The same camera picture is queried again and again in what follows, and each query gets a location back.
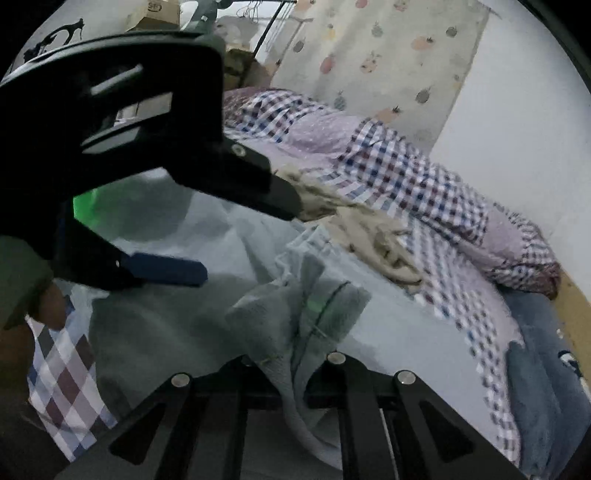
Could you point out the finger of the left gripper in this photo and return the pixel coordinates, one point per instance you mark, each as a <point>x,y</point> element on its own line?
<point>282,201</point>
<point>162,270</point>

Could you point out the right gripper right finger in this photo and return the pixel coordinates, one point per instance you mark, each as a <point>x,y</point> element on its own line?
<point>397,427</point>

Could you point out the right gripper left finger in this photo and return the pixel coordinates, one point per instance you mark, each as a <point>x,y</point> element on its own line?
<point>185,429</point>

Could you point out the light blue grey garment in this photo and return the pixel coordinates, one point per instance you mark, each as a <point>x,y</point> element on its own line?
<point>280,292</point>

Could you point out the beige garment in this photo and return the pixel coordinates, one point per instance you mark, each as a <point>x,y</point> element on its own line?
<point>374,237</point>

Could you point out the black clothes rack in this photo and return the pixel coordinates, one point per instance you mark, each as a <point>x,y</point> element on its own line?
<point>252,25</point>

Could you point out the person's left hand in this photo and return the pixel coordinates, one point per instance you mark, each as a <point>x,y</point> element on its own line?
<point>49,308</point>

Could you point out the rolled checkered duvet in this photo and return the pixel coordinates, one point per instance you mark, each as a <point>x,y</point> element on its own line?
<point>374,160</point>

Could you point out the cardboard boxes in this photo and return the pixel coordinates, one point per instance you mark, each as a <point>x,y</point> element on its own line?
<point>154,15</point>

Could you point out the dark blue plush blanket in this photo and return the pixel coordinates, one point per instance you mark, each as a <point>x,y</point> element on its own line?
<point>549,396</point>

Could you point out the checkered bed sheet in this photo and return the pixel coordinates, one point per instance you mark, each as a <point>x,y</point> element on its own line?
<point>63,386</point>

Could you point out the pineapple print curtain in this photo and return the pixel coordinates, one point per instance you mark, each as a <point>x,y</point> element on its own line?
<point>400,62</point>

